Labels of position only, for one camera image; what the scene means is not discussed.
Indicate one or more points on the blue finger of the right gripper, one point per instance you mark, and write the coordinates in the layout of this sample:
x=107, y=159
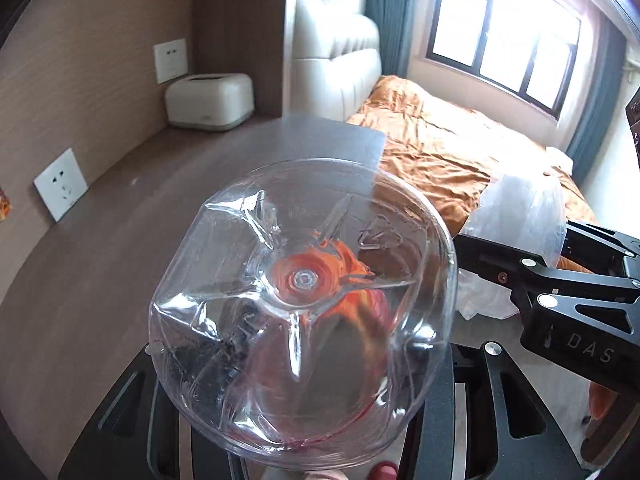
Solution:
x=491, y=261
x=602, y=251

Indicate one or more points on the clear plastic bag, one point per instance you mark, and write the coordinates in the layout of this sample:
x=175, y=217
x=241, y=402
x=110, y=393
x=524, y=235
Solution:
x=525, y=211

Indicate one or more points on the clear plastic bottle red label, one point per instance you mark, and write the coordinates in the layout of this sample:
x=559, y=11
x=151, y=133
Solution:
x=306, y=313

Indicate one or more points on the orange bed cover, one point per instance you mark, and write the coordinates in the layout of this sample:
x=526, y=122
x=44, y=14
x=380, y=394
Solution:
x=451, y=154

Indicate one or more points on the dark framed window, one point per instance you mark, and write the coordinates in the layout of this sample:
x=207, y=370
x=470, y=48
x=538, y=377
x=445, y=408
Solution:
x=527, y=48

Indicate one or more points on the beige padded headboard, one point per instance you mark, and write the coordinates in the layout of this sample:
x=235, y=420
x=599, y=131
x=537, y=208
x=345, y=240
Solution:
x=336, y=60

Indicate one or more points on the teal curtain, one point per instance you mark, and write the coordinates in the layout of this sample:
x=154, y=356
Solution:
x=394, y=19

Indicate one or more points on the white tissue box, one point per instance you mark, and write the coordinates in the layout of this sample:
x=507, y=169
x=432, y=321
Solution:
x=210, y=102

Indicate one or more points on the anime sticker strip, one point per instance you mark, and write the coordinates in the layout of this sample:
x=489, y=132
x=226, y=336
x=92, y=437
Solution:
x=5, y=205

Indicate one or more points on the upper white wall socket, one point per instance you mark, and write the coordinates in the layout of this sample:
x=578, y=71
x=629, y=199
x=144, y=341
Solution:
x=170, y=60

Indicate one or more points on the white wall socket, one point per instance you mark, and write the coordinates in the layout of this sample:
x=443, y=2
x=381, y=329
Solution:
x=61, y=185
x=170, y=60

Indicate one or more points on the lower white wall socket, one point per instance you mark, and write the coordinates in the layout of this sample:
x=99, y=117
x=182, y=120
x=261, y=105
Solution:
x=61, y=185

